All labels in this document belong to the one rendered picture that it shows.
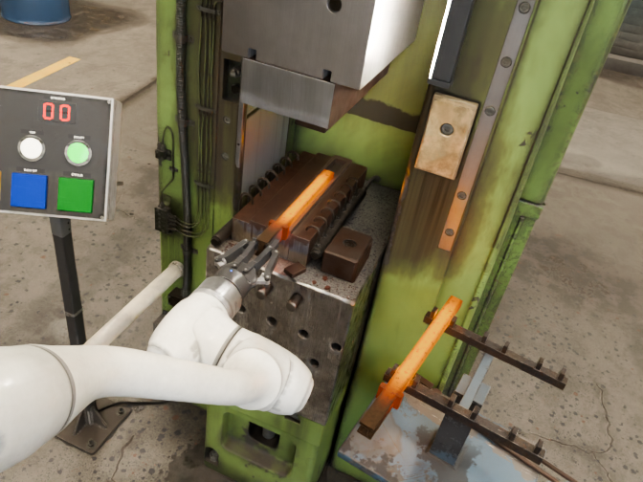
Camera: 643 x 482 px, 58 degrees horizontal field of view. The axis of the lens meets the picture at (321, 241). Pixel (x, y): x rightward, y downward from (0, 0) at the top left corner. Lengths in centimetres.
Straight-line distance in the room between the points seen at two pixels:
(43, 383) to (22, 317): 204
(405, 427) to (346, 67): 81
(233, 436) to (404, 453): 73
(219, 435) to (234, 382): 102
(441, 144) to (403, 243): 28
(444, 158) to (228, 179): 58
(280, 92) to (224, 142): 34
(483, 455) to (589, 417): 126
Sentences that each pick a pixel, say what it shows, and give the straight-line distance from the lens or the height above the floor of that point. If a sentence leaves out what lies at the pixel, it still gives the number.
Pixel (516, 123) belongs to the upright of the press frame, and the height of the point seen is 133.
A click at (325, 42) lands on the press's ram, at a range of 113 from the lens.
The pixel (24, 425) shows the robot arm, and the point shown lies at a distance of 57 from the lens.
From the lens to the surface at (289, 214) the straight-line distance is 136.
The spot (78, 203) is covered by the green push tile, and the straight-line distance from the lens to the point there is 141.
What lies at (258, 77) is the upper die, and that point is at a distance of 121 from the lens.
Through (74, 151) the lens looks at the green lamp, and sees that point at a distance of 142.
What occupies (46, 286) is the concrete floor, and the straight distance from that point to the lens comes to 275.
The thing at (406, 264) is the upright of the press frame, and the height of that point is 92.
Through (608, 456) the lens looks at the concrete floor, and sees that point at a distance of 256.
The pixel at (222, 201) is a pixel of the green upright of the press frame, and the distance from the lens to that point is 157.
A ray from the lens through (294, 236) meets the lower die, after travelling 133.
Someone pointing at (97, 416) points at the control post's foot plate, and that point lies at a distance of 216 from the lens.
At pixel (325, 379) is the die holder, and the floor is 65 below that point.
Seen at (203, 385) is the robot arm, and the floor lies 111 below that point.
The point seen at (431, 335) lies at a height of 94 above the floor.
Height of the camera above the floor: 176
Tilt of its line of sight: 35 degrees down
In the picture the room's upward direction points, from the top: 10 degrees clockwise
